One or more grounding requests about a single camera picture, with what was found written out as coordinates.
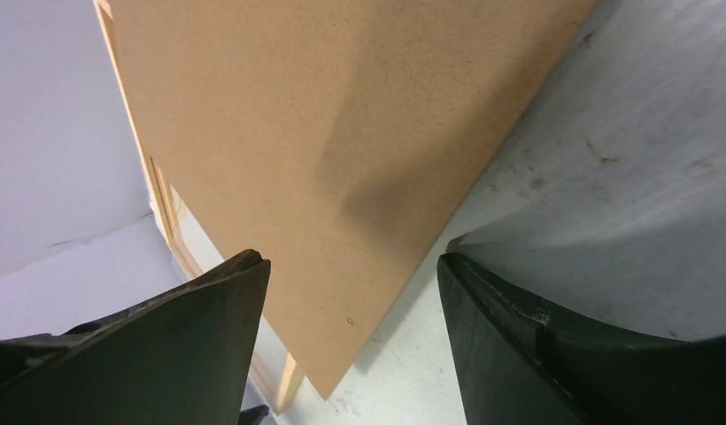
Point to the brown frame backing board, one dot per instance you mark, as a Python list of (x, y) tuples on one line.
[(337, 138)]

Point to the light wooden picture frame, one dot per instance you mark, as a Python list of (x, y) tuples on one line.
[(170, 212)]

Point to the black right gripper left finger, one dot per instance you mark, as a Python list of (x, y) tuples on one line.
[(182, 357)]

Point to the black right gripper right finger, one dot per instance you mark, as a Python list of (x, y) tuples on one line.
[(522, 359)]

